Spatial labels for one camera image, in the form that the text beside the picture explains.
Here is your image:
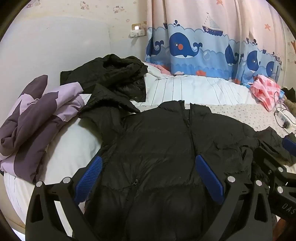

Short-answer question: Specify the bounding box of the pink checked cloth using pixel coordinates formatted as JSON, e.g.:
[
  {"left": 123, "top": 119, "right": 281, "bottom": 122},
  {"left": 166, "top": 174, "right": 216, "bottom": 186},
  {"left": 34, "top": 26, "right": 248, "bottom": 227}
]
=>
[{"left": 249, "top": 74, "right": 284, "bottom": 112}]

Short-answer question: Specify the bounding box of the white striped duvet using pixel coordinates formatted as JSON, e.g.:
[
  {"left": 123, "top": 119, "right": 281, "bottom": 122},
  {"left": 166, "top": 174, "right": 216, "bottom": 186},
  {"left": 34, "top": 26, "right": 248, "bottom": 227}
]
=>
[{"left": 3, "top": 62, "right": 258, "bottom": 237}]

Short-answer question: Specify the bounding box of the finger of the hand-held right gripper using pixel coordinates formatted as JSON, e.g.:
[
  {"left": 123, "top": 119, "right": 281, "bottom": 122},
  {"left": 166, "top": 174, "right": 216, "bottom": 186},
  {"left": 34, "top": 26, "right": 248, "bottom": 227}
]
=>
[
  {"left": 253, "top": 141, "right": 290, "bottom": 184},
  {"left": 282, "top": 135, "right": 296, "bottom": 152}
]

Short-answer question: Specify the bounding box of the pale padded headboard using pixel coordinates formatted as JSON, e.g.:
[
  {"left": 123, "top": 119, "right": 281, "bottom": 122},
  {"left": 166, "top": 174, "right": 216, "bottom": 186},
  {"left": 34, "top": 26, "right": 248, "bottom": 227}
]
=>
[{"left": 0, "top": 16, "right": 112, "bottom": 98}]

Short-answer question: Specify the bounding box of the white power strip with cable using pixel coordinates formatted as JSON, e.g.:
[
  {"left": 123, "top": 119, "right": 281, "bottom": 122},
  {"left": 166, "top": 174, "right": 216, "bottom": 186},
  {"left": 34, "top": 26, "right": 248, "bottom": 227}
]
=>
[{"left": 273, "top": 91, "right": 296, "bottom": 135}]

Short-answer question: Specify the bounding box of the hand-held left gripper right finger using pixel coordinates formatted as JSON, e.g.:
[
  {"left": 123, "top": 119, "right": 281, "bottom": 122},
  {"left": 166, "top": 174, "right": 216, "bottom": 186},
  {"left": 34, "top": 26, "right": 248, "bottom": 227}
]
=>
[{"left": 195, "top": 154, "right": 273, "bottom": 241}]

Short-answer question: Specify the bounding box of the crumpled black jacket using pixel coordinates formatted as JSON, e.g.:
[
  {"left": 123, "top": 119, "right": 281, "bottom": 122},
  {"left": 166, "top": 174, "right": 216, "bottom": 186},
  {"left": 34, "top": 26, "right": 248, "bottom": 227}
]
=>
[{"left": 60, "top": 54, "right": 148, "bottom": 103}]

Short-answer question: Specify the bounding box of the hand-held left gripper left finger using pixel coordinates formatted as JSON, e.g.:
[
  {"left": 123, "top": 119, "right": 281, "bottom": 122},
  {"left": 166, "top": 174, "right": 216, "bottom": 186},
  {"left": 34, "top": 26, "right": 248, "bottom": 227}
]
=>
[{"left": 25, "top": 156, "right": 103, "bottom": 241}]

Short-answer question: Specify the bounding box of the cherry print bed sheet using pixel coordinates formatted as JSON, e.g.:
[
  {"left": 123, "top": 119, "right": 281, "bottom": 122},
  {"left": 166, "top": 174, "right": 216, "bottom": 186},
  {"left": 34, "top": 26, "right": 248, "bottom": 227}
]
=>
[{"left": 159, "top": 102, "right": 296, "bottom": 176}]

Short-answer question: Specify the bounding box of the beige fleece garment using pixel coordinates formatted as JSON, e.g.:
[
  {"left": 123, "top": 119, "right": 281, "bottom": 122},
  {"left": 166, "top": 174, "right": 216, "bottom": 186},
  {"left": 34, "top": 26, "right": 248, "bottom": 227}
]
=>
[{"left": 283, "top": 97, "right": 296, "bottom": 110}]

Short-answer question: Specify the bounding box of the purple two-tone jacket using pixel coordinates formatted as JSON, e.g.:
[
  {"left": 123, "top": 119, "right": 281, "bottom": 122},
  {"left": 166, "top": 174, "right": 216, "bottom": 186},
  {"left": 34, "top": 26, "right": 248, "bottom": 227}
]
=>
[{"left": 0, "top": 75, "right": 85, "bottom": 183}]

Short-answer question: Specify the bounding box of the whale print curtain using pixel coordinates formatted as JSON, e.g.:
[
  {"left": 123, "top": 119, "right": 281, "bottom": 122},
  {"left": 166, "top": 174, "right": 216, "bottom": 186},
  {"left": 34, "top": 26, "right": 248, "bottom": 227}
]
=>
[{"left": 145, "top": 0, "right": 286, "bottom": 85}]

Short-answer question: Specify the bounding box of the dark cloth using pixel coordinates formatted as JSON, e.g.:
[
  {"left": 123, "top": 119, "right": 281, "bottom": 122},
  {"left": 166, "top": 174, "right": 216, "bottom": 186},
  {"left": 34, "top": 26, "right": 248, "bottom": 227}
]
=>
[{"left": 281, "top": 87, "right": 296, "bottom": 102}]

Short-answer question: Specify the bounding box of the black puffer jacket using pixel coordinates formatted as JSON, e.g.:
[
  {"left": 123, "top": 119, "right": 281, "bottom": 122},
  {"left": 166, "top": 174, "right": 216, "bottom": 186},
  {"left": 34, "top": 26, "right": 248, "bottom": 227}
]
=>
[{"left": 72, "top": 83, "right": 296, "bottom": 241}]

